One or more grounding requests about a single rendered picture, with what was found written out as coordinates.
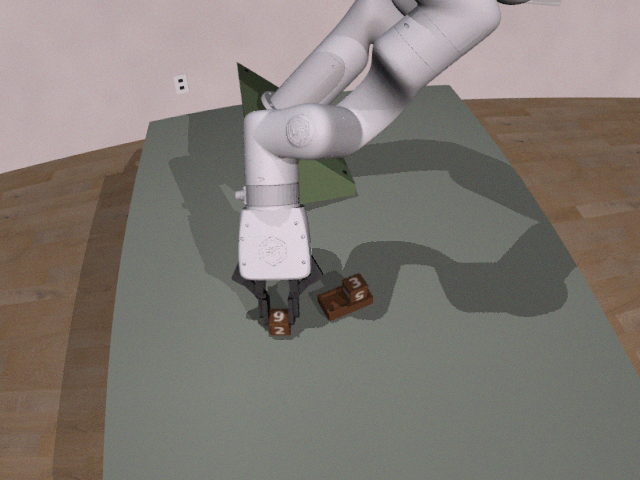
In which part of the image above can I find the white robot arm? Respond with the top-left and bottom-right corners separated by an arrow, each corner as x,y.
235,0 -> 530,207

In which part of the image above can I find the brown wooden number cube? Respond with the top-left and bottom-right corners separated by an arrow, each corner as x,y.
268,309 -> 291,335
342,273 -> 368,304

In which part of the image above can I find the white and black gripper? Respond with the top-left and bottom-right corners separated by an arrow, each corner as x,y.
232,202 -> 323,325

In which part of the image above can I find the brown wooden tray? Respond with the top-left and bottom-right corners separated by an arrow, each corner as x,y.
317,286 -> 373,321

